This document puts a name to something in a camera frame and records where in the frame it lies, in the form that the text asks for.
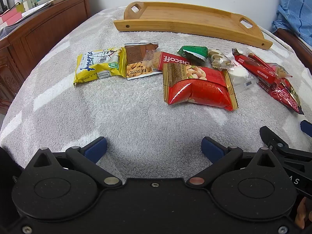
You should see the red gold-edged packet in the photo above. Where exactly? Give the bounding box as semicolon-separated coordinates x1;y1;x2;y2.
268;78;305;115

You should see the green snack packet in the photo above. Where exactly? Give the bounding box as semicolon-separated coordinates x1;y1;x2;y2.
177;45;208;65

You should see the small dark red packet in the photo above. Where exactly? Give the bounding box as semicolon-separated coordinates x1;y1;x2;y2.
257;78;277;92

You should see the brown wooden bed frame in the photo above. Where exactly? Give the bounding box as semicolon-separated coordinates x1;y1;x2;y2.
274;28;312;54

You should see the beige nut candy packet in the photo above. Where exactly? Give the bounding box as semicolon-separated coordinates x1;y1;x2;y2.
207;49;235;69

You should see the white round candy packet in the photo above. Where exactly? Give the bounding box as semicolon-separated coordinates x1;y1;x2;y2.
228;67;260;93

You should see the blue checked cloth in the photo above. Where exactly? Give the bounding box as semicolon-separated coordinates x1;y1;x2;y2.
272;0;312;47

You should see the person's right hand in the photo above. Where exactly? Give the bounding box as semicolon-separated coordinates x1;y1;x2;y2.
294;196;312;230

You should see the pink box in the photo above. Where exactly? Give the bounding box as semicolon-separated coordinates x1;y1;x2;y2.
0;6;26;26

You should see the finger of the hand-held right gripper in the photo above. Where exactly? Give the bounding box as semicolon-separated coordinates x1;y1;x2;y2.
259;126;312;167
300;120;312;136

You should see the brown wooden cabinet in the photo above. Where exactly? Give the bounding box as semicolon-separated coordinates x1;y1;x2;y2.
0;0;92;115

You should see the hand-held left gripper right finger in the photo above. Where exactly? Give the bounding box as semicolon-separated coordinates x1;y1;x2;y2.
187;136;285;189

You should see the wooden tray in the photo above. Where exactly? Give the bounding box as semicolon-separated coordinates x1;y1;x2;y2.
113;1;273;50

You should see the stack of papers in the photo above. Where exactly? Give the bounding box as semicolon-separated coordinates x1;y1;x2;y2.
0;2;53;41

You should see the brown peanut packet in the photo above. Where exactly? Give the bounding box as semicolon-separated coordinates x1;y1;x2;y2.
124;43;163;79

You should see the red brown-tipped stick packet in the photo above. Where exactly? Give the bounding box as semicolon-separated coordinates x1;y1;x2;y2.
231;49;277;84

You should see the large red nut packet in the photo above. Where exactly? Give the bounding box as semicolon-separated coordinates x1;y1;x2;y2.
162;62;239;112

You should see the slim red stick packet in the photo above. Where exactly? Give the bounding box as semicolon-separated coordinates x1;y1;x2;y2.
247;51;275;72

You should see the yellow snack packet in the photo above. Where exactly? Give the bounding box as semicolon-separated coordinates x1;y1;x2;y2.
74;47;127;88

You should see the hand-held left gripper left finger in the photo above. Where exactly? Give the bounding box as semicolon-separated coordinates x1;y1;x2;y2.
24;136;123;189

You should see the red biscuit packet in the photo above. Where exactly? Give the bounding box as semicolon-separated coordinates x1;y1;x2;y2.
143;50;195;72

